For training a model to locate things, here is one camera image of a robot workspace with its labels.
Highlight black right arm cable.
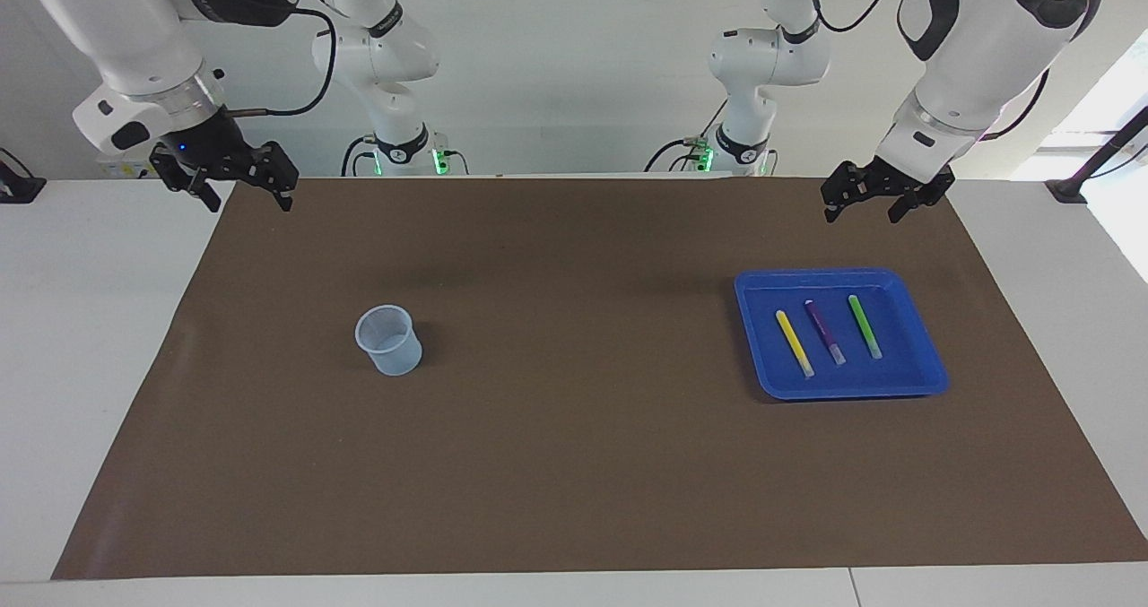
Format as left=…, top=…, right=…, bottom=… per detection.
left=222, top=0, right=339, bottom=119

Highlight black left base cable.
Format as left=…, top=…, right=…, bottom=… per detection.
left=644, top=100, right=729, bottom=174

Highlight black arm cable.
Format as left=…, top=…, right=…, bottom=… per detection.
left=222, top=0, right=339, bottom=119
left=803, top=0, right=1126, bottom=142

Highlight black right base cable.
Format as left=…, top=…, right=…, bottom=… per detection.
left=340, top=135, right=376, bottom=178

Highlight translucent plastic cup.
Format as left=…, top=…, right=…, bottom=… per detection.
left=354, top=304, right=423, bottom=377

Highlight green marker pen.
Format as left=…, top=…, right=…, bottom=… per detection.
left=848, top=294, right=883, bottom=360

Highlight brown table mat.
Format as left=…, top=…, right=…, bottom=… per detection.
left=51, top=175, right=1148, bottom=581

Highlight black base cable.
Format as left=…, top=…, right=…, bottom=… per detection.
left=644, top=100, right=729, bottom=174
left=340, top=135, right=376, bottom=178

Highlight yellow marker pen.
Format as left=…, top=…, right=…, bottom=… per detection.
left=775, top=309, right=815, bottom=379

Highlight black stand with pole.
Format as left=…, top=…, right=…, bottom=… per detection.
left=1045, top=105, right=1148, bottom=204

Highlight blue plastic tray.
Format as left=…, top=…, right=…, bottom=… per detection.
left=734, top=268, right=950, bottom=402

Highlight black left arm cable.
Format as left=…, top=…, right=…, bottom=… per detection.
left=803, top=0, right=1126, bottom=142

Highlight purple marker pen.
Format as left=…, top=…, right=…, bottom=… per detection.
left=804, top=299, right=847, bottom=366

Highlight black table clamp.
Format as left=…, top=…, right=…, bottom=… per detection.
left=0, top=148, right=48, bottom=204

